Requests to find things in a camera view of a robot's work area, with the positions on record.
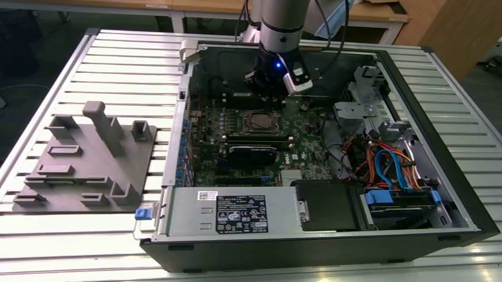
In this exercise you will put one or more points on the silver CPU plate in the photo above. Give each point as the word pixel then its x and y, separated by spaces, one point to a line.
pixel 261 122

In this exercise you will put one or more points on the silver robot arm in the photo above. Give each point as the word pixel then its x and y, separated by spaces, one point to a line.
pixel 280 20

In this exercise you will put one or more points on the CPU socket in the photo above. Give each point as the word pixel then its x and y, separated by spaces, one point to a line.
pixel 247 133

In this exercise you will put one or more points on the black expansion slot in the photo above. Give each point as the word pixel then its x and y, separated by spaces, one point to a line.
pixel 235 180

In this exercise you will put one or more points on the grey plastic case latch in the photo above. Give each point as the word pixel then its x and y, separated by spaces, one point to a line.
pixel 188 51

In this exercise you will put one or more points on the silver metal drive cage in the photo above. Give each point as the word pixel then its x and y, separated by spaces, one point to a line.
pixel 352 110

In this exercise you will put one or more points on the black graphics card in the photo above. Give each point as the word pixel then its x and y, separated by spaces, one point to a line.
pixel 251 155

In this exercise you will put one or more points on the green motherboard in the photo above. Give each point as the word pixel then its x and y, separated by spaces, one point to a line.
pixel 309 152

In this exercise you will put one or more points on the silver chipset heatsink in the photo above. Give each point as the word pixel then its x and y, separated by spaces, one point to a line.
pixel 292 174

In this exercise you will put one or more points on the wooden desk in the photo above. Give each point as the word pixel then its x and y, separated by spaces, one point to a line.
pixel 376 16

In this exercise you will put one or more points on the silver power supply unit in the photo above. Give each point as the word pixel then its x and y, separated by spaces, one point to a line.
pixel 188 211

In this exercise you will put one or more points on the hard disk in blue carrier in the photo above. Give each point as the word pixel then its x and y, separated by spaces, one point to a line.
pixel 378 198

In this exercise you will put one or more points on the wooden cabinet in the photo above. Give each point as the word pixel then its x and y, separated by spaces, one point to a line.
pixel 450 29

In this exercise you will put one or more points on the grey parts rack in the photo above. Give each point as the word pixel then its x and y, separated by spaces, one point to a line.
pixel 97 164

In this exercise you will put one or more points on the blue plastic latch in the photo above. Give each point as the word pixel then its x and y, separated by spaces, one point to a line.
pixel 141 214

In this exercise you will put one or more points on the black open PC case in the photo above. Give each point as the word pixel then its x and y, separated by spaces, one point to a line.
pixel 273 255

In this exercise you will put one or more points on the white camera box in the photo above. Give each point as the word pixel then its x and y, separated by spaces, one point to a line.
pixel 297 82

